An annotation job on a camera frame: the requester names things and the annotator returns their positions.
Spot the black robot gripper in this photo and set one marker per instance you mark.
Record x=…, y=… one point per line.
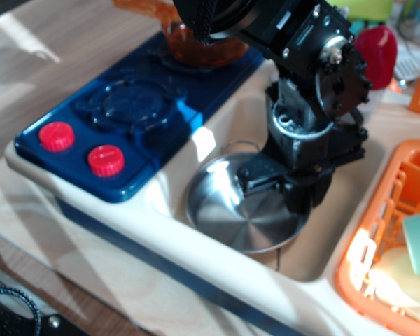
x=303, y=159

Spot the stainless steel pan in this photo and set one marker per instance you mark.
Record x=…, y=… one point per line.
x=258, y=225

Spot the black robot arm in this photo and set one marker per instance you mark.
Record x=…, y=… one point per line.
x=313, y=121

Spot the cream toy sink unit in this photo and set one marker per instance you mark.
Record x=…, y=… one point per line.
x=303, y=293

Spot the red stove knob right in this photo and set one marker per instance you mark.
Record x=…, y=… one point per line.
x=106, y=160

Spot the red stove knob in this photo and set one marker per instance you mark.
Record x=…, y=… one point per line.
x=106, y=160
x=56, y=136

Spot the blue toy stove top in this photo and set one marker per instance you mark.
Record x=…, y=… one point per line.
x=147, y=104

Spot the red stove knob left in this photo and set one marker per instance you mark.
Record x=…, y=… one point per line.
x=56, y=136

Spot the orange dish rack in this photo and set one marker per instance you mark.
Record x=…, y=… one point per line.
x=395, y=196

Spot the cream plastic plate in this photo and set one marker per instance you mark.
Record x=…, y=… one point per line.
x=395, y=282

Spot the red plastic toy object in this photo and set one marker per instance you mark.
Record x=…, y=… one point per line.
x=379, y=48

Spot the white slotted spatula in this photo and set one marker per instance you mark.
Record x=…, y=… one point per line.
x=406, y=68

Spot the green plastic tray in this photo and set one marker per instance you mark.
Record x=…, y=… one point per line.
x=371, y=10

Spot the orange transparent plastic pot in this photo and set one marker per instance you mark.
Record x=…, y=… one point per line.
x=180, y=40

